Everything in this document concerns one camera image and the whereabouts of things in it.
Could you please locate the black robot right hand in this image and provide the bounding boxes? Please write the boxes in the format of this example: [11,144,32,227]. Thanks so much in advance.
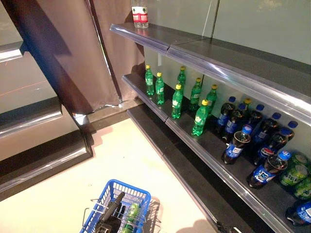
[216,221,241,233]

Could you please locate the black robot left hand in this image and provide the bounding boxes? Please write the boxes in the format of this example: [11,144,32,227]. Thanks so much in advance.
[94,191,126,233]

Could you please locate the blue plastic shopping basket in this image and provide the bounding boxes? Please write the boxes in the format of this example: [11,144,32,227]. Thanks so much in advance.
[79,179,152,233]

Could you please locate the green soda can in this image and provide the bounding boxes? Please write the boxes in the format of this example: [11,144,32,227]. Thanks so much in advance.
[293,177,311,200]
[278,164,311,187]
[290,151,310,166]

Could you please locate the brown stone floor plinth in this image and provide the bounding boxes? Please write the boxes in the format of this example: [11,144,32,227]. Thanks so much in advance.
[72,98,145,133]

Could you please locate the brown curtain panel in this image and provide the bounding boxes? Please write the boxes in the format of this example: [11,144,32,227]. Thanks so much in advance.
[91,0,146,104]
[1,0,122,115]

